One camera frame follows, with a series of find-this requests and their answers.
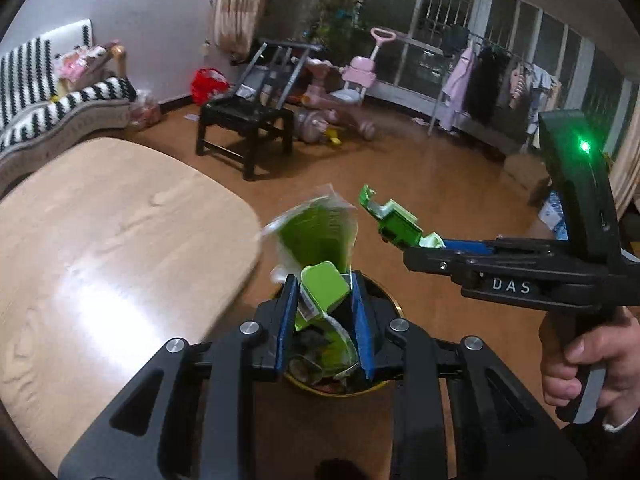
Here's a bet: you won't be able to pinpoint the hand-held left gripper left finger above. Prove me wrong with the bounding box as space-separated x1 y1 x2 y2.
57 275 301 480

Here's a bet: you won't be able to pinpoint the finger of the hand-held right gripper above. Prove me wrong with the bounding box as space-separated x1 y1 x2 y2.
404 246 566 286
442 238 566 260

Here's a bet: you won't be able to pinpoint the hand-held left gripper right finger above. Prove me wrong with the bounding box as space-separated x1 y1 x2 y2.
350 270 586 480

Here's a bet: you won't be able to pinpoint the black bin with gold rim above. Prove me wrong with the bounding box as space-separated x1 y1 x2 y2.
270 272 403 395

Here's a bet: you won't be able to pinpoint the yellow green snack bag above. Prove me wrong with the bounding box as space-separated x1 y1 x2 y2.
312 312 362 381

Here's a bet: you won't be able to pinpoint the green plastic snack bag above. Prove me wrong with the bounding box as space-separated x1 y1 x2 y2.
262 185 358 333

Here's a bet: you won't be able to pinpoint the person's right forearm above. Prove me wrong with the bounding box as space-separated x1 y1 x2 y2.
560 410 640 480

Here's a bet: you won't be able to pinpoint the person's right hand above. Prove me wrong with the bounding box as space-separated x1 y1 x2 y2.
539 305 640 433

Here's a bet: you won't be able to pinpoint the blue white bag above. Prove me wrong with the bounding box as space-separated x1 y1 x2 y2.
537 192 571 241

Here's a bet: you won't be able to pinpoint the cardboard box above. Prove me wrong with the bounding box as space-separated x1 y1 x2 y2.
502 152 551 206

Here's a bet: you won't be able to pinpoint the light hanging garments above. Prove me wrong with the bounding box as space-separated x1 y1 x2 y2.
507 62 556 111

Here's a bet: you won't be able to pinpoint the metal clothes rack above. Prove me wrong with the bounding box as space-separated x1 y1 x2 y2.
430 22 566 136

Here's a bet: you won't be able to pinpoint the black garment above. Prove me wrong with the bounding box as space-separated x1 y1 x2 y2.
465 47 511 126

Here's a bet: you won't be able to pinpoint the pink garment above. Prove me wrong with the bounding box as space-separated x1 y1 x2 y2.
442 45 476 131

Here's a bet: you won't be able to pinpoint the pink tricycle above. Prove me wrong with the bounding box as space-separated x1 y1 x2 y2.
292 57 378 148

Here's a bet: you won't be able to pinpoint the pink push toy car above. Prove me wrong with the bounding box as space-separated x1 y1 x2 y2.
340 27 411 106

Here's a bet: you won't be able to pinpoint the black wooden chair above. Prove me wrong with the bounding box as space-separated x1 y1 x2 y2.
196 39 326 181

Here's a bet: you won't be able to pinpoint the metal window grille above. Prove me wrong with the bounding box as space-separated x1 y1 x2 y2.
400 0 596 126

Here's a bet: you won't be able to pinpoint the red bag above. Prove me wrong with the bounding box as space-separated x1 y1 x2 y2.
191 67 232 106

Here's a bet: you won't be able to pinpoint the orange plastic bag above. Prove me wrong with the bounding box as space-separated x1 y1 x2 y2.
129 90 163 128

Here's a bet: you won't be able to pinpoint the green plant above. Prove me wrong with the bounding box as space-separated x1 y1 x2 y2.
300 0 381 46

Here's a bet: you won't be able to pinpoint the striped beige curtain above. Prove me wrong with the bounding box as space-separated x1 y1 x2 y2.
214 0 273 56

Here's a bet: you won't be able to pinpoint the pink cushion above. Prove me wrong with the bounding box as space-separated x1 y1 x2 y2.
55 45 118 91

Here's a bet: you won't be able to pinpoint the black white striped sofa cover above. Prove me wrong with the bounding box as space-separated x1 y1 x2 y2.
0 20 138 153

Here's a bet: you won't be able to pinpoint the wooden frame sofa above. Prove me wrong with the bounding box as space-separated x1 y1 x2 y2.
0 19 138 196

